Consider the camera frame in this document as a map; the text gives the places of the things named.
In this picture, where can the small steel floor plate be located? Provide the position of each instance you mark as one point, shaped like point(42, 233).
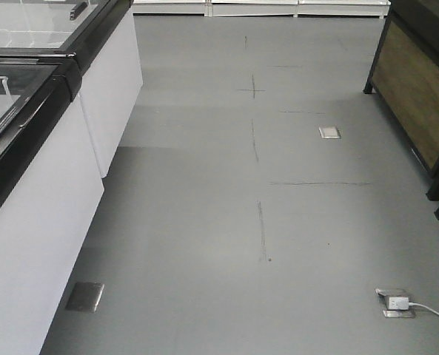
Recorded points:
point(329, 132)

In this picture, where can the near white chest freezer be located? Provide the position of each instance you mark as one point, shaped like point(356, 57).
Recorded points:
point(50, 188)

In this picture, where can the white chest freezer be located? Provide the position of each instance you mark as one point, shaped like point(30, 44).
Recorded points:
point(50, 188)
point(100, 38)

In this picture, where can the steel floor socket plate left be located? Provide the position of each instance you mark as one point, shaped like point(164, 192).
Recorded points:
point(85, 297)

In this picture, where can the steel floor socket plate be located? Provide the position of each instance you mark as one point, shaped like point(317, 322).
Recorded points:
point(382, 292)
point(85, 297)

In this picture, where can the far white chest freezer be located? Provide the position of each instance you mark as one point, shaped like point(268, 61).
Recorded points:
point(100, 38)

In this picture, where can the steel floor socket plate right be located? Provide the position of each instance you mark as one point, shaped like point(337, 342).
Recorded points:
point(382, 292)

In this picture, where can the white power adapter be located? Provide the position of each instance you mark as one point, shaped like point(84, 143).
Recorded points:
point(397, 303)

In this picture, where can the wood panel display stand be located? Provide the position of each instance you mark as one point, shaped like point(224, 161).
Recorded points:
point(405, 73)

